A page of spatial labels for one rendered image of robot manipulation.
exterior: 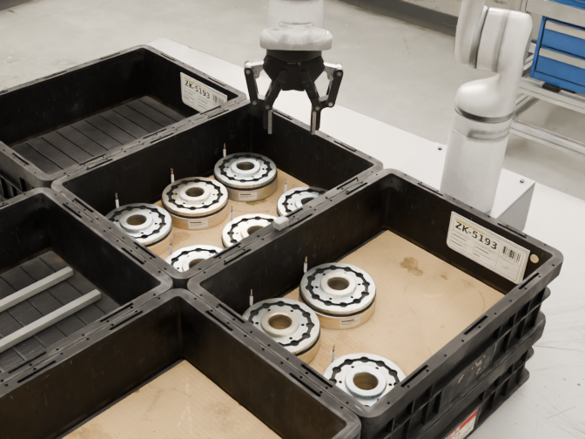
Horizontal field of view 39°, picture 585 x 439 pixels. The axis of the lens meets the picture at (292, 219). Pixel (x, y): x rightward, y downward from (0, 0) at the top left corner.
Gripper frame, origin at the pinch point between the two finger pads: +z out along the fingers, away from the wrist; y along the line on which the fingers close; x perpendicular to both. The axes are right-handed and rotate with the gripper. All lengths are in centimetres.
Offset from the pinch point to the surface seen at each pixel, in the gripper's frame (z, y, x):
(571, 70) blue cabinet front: 61, -99, -151
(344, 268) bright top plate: 14.5, -7.5, 15.1
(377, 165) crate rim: 7.4, -13.0, -0.6
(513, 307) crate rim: 8.3, -26.4, 29.7
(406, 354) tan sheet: 17.5, -14.7, 28.6
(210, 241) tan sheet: 17.4, 11.7, 5.4
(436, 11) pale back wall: 90, -77, -279
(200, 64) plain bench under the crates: 30, 20, -84
